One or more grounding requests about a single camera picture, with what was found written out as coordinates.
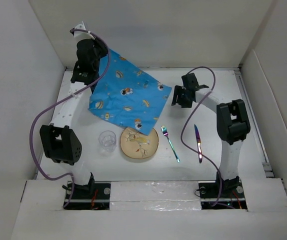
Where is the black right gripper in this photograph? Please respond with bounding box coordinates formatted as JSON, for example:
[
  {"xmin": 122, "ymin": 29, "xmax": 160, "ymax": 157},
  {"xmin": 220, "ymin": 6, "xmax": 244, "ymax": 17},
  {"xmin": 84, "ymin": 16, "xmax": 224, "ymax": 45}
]
[{"xmin": 171, "ymin": 85, "xmax": 193, "ymax": 108}]

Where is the blue space-print cloth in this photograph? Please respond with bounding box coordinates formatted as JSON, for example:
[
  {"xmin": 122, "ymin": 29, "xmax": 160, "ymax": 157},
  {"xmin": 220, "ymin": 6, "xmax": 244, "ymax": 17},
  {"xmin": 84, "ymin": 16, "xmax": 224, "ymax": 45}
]
[{"xmin": 88, "ymin": 50, "xmax": 172, "ymax": 135}]

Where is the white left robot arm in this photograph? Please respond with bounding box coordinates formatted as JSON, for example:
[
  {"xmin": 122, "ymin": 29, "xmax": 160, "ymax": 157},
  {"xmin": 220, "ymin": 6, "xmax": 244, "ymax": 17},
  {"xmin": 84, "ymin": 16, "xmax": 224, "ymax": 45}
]
[{"xmin": 39, "ymin": 38, "xmax": 109, "ymax": 199}]

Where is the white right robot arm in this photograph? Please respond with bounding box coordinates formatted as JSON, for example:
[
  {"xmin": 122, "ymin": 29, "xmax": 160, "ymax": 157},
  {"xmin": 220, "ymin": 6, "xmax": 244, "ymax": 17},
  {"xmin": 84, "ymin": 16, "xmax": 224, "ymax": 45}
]
[{"xmin": 171, "ymin": 73, "xmax": 251, "ymax": 197}]

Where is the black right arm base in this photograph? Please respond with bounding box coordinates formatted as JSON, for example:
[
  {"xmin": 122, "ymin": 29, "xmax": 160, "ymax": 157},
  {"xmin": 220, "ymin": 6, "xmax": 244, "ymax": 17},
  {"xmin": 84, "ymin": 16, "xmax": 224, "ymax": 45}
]
[{"xmin": 194, "ymin": 175, "xmax": 248, "ymax": 210}]

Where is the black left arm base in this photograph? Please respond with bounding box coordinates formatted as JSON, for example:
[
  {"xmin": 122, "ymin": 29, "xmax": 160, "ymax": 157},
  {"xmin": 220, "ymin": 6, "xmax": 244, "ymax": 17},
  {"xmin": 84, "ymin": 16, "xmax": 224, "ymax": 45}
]
[{"xmin": 62, "ymin": 181, "xmax": 111, "ymax": 211}]

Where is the iridescent fork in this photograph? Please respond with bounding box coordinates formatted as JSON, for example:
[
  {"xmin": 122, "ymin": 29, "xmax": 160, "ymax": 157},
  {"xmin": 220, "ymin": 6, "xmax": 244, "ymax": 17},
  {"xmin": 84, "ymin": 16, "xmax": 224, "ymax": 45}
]
[{"xmin": 161, "ymin": 125, "xmax": 181, "ymax": 163}]

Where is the iridescent knife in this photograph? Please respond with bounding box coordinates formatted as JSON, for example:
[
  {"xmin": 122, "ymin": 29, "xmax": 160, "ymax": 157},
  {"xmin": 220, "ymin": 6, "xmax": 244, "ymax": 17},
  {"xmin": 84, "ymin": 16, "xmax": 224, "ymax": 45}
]
[{"xmin": 194, "ymin": 124, "xmax": 203, "ymax": 164}]

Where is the beige bird-pattern plate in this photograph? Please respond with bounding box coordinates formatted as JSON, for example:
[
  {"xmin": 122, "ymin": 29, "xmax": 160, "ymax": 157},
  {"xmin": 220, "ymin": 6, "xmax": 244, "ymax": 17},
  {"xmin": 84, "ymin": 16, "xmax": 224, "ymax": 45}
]
[{"xmin": 120, "ymin": 127, "xmax": 159, "ymax": 160}]

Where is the clear plastic cup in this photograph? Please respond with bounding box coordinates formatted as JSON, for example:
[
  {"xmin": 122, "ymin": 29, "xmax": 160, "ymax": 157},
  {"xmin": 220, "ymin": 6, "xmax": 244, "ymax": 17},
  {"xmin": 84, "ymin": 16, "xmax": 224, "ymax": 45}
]
[{"xmin": 98, "ymin": 130, "xmax": 117, "ymax": 156}]

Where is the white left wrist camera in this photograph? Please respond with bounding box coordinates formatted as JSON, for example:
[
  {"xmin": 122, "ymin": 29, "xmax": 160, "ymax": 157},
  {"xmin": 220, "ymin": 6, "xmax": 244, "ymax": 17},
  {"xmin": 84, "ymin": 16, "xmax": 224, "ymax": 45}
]
[{"xmin": 73, "ymin": 21, "xmax": 95, "ymax": 42}]

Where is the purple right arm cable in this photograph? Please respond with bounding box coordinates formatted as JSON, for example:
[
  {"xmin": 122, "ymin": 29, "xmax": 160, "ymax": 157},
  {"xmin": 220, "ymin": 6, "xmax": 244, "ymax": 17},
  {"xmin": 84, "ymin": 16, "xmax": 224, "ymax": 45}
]
[{"xmin": 180, "ymin": 66, "xmax": 231, "ymax": 208}]

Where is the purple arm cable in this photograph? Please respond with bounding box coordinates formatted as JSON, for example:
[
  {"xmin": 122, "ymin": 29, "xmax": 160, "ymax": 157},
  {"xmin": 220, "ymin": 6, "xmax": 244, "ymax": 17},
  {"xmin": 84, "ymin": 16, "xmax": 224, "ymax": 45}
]
[
  {"xmin": 28, "ymin": 28, "xmax": 112, "ymax": 208},
  {"xmin": 180, "ymin": 66, "xmax": 231, "ymax": 208}
]

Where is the aluminium rail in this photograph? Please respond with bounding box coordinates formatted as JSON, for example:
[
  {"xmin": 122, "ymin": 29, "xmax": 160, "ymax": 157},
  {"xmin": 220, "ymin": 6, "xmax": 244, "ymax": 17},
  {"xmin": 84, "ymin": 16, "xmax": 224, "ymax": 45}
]
[{"xmin": 234, "ymin": 68, "xmax": 275, "ymax": 179}]

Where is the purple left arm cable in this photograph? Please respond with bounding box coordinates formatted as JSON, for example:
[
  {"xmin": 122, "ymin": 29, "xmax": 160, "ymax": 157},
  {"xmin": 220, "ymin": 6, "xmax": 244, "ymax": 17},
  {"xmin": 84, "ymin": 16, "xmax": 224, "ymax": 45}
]
[{"xmin": 28, "ymin": 28, "xmax": 112, "ymax": 208}]

